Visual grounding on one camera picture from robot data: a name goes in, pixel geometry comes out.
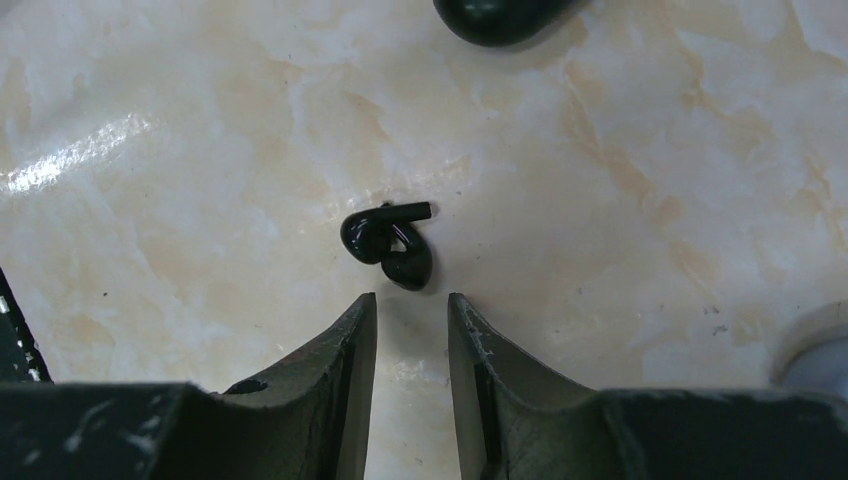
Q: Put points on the silver blue earbud charging case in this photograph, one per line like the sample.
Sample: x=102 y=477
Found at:
x=812 y=354

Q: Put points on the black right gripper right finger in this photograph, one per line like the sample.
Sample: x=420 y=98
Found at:
x=516 y=418

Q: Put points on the black oval earbud case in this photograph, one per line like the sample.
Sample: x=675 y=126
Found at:
x=502 y=23

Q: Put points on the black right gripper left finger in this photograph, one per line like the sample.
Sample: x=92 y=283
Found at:
x=305 y=417

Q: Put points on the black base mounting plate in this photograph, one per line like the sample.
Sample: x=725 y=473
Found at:
x=21 y=359

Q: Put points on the black earbud pair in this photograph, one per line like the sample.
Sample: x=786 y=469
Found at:
x=386 y=236

